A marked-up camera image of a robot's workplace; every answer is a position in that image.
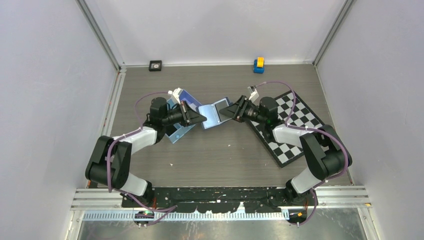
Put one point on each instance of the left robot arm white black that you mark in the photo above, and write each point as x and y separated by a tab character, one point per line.
110	160

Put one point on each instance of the small black square box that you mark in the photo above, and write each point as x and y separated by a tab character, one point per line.
155	66

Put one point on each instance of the blue three-compartment organizer tray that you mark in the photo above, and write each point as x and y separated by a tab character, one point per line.
188	99

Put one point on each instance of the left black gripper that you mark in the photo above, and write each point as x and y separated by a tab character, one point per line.
189	116

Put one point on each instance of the blue and yellow toy car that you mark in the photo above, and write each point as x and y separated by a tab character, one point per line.
259	65

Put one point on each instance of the black and white checkerboard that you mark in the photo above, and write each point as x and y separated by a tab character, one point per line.
302	120

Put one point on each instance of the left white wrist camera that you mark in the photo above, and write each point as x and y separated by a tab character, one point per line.
174	96

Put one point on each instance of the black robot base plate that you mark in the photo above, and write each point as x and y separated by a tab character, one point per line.
218	200

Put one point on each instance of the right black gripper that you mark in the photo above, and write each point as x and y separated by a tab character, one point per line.
237	110

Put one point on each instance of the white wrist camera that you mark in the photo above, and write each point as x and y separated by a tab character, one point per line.
174	96
253	93

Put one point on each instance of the blue card holder wallet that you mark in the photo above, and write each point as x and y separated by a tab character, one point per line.
211	112

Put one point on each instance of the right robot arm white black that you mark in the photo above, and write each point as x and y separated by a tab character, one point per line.
325	154

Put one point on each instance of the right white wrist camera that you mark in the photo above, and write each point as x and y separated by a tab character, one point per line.
253	93

